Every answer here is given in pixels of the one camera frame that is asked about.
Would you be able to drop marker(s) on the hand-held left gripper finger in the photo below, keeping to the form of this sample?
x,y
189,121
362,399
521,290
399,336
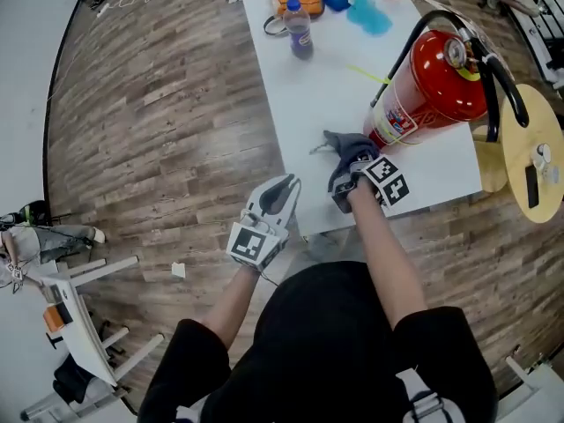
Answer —
x,y
288,205
257,205

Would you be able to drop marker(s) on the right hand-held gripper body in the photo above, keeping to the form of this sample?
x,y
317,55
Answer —
x,y
388,179

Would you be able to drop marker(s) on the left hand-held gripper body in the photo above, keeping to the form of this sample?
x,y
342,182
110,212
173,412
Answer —
x,y
251,245

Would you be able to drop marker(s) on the grey blue wiping cloth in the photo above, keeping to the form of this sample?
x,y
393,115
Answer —
x,y
348,148

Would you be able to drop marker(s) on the red fire extinguisher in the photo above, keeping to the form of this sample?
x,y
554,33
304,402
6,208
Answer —
x,y
440,82

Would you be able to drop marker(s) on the person's left forearm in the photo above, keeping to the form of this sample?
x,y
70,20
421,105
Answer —
x,y
233,302

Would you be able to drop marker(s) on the person's right forearm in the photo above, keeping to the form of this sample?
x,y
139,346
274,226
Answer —
x,y
388,258

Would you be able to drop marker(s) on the person's grey trousers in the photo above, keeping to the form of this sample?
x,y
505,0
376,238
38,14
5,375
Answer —
x,y
326,245

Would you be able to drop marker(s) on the white paper scrap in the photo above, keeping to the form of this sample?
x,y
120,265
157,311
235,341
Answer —
x,y
178,270

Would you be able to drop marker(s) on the person in dark shirt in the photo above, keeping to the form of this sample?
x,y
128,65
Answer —
x,y
321,355

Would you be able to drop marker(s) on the round yellow wooden table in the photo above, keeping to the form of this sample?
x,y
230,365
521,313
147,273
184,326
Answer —
x,y
520,148

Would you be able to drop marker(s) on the black smartphone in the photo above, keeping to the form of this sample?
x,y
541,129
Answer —
x,y
532,187

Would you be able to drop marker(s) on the white mug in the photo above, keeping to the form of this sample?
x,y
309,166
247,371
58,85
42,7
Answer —
x,y
543,152

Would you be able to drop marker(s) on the small glass jar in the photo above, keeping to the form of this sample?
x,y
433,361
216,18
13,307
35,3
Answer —
x,y
551,173

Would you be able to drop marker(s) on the light blue cloth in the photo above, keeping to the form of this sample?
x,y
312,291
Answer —
x,y
368,16

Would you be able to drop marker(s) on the dark soda bottle blue cap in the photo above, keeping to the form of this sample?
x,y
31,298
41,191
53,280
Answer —
x,y
299,33

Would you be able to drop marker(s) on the white desk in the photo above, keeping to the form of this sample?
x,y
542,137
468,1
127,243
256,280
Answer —
x,y
79,324

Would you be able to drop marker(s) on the orange box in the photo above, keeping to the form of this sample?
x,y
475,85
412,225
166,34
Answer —
x,y
57,316

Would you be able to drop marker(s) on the black railing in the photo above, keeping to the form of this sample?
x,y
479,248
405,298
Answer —
x,y
537,24

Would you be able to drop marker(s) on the black backpack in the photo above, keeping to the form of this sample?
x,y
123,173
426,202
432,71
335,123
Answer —
x,y
70,379

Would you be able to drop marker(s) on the white table frame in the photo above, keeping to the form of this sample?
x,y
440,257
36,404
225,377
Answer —
x,y
533,386

